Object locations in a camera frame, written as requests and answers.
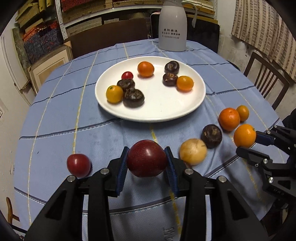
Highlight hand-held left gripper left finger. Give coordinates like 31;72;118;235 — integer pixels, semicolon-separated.
24;146;130;241

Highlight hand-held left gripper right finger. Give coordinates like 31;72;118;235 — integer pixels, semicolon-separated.
164;146;270;241

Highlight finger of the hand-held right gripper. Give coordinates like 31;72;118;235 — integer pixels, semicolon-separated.
255;126;296;151
236;147;296;200

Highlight orange mandarin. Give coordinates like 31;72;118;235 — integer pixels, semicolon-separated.
218;108;241;132
233;124;257;148

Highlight small orange kumquat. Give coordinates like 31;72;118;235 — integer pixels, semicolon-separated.
176;76;194;92
137;61;155;77
236;105;250;122
179;138;208;166

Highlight white round plate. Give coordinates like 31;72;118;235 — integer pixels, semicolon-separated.
95;56;206;122

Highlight yellow-orange kumquat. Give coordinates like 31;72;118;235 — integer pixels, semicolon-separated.
106;85;124;104

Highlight brown slatted wooden chair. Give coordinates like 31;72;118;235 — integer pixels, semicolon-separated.
243;51;290;110

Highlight beige patterned curtain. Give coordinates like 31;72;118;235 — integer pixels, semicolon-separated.
231;0;296;81

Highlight carved wooden chair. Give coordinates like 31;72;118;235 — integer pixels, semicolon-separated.
6;197;21;225

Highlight wooden picture frames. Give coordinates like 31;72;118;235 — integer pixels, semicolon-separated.
29;47;71;93

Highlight dark wooden chair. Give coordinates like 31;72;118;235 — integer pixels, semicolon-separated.
69;17;148;58

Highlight white thermos jug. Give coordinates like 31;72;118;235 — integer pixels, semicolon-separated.
158;0;197;52

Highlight blue patterned fabric boxes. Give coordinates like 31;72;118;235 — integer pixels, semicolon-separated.
22;20;64;64

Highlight white metal shelf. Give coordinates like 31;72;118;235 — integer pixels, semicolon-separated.
55;0;218;40

